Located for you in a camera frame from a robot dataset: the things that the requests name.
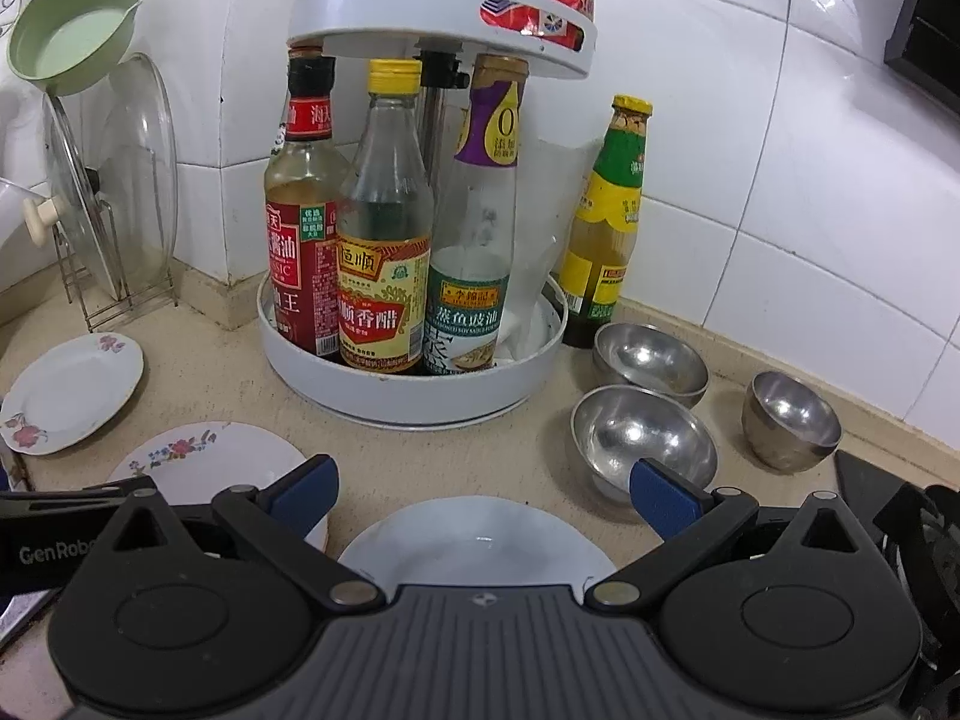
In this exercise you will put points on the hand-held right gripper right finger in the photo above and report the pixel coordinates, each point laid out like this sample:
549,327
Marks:
664,499

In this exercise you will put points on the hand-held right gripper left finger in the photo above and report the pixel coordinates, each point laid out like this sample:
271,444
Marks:
304,491

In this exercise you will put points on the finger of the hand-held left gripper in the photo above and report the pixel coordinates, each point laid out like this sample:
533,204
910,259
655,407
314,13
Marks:
82,493

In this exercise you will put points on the large steel bowl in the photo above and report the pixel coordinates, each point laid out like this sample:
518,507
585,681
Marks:
637,435

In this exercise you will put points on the large floral white plate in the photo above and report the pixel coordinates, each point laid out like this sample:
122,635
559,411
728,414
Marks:
210,457

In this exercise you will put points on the plain white plate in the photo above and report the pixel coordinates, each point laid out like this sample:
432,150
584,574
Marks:
450,547

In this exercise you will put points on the small floral white plate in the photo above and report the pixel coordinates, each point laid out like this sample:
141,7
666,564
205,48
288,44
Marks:
71,394

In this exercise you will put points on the deep steel bowl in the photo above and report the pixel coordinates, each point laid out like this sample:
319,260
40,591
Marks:
791,420

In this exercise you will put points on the metal lid rack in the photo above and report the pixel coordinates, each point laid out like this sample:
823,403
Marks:
112,300

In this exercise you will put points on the yellow cap vinegar bottle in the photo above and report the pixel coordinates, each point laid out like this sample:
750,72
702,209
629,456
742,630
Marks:
379,277

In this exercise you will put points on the red label soy sauce bottle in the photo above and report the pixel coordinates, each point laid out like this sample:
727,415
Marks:
300,255

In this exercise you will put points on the black gas stove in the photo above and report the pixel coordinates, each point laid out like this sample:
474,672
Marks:
900,510

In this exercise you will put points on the purple label sauce bottle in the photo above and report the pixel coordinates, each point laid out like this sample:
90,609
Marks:
472,300

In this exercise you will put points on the green yellow label bottle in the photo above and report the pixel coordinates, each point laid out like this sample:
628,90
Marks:
604,240

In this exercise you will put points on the glass pot lid beige knob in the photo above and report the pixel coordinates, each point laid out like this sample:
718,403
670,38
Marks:
75,187

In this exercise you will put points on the glass cruet white top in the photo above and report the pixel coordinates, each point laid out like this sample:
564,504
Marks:
559,195

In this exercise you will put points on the white appliance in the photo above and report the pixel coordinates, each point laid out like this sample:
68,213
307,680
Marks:
19,135

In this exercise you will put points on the green saucepan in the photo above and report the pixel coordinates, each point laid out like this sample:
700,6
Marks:
67,45

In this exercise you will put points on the white two-tier rotating rack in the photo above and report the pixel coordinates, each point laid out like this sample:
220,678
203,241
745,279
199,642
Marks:
375,19

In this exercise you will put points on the black range hood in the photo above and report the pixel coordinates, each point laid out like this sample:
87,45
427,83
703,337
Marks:
926,37

